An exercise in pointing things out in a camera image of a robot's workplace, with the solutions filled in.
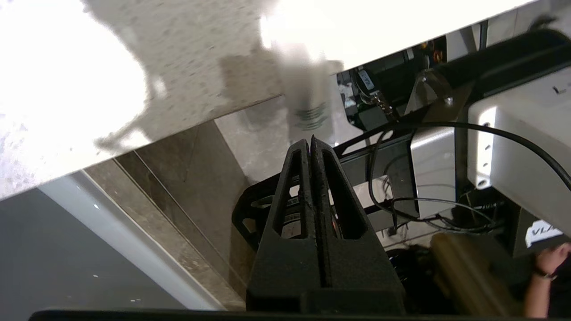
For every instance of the white bathtub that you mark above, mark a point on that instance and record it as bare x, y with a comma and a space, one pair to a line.
67, 249

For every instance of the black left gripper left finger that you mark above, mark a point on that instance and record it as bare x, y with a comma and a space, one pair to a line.
272, 267

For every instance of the person's hand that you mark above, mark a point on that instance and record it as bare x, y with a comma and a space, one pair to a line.
555, 258

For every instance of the brass coloured cylinder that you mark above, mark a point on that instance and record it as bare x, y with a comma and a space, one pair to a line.
473, 276

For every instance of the white robot chassis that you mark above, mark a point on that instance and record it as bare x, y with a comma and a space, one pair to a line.
526, 147

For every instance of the person's forearm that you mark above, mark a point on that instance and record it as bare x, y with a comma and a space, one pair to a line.
537, 296

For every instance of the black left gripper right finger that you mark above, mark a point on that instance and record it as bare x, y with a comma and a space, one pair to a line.
361, 263

